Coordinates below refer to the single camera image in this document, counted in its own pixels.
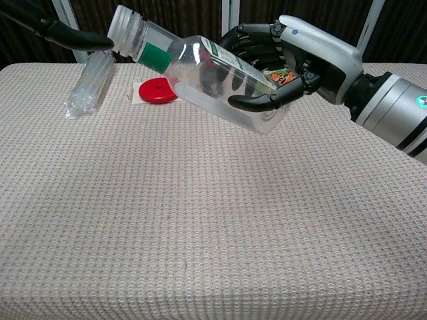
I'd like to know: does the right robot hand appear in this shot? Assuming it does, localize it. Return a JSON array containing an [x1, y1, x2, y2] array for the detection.
[[218, 15, 364, 113]]

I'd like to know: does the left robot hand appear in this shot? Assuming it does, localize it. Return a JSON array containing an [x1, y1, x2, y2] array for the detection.
[[0, 6, 115, 52]]

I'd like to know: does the clear bag of plastic tubes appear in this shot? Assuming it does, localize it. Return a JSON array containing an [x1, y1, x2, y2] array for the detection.
[[65, 49, 116, 120]]

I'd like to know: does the clear plastic bottle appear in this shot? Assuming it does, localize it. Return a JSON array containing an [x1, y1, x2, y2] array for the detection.
[[106, 4, 290, 135]]

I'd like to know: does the green orange snack bag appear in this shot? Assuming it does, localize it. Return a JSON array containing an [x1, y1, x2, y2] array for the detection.
[[266, 68, 298, 87]]

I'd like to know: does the beige woven tablecloth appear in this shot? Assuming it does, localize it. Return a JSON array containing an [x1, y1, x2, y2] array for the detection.
[[0, 61, 427, 320]]

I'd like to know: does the white screen frame post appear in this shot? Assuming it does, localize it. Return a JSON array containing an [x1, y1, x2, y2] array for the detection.
[[220, 0, 232, 43], [51, 0, 89, 64], [355, 0, 386, 63], [230, 0, 242, 29]]

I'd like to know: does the red round disc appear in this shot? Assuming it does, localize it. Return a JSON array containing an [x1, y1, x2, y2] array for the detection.
[[126, 79, 183, 105], [139, 77, 178, 105]]

